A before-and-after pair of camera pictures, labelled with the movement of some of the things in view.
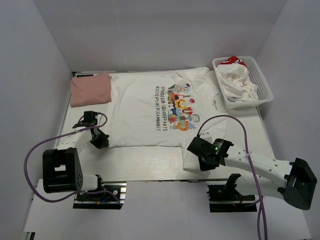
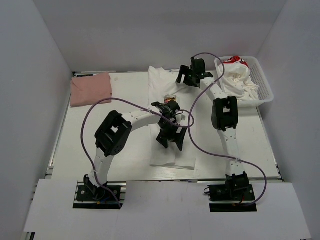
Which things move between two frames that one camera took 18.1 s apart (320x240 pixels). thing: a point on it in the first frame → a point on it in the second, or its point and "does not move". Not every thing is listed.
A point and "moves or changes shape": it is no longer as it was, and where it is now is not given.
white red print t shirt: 237,87 does not move
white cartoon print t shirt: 165,108 moves or changes shape
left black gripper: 104,142 → 179,137
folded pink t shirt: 88,91 does not move
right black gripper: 205,167 → 185,70
